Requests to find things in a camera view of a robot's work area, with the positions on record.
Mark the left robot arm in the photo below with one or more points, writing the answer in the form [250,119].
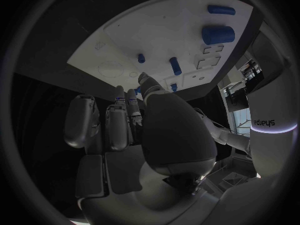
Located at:
[232,137]

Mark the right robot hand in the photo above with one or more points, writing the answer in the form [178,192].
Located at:
[178,131]

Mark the thick blue cylinder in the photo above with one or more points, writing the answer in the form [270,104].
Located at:
[219,35]

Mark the white task board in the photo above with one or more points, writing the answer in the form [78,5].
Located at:
[159,33]

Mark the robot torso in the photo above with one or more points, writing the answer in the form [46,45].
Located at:
[269,146]

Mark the long blue peg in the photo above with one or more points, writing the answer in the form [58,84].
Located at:
[175,66]

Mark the small blue plug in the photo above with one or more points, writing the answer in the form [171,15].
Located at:
[173,87]

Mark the short blue peg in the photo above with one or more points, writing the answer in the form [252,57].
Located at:
[141,58]

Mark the long blue cylinder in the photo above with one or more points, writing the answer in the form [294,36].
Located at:
[221,10]

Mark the dark monitor screen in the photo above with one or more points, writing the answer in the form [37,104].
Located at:
[236,101]

